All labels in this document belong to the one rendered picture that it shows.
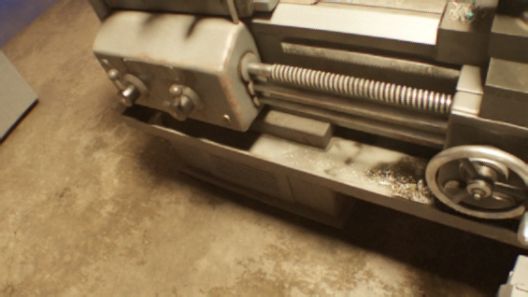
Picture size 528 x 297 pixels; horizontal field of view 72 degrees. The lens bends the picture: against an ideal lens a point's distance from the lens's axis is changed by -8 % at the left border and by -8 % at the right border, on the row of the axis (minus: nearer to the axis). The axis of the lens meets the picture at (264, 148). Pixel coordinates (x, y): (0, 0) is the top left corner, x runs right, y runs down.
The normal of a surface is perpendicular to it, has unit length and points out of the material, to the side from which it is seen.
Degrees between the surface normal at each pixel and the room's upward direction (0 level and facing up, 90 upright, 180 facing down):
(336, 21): 36
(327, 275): 0
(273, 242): 0
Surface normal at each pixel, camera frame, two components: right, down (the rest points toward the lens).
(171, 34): -0.44, -0.14
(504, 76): -0.22, -0.63
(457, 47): -0.47, 0.74
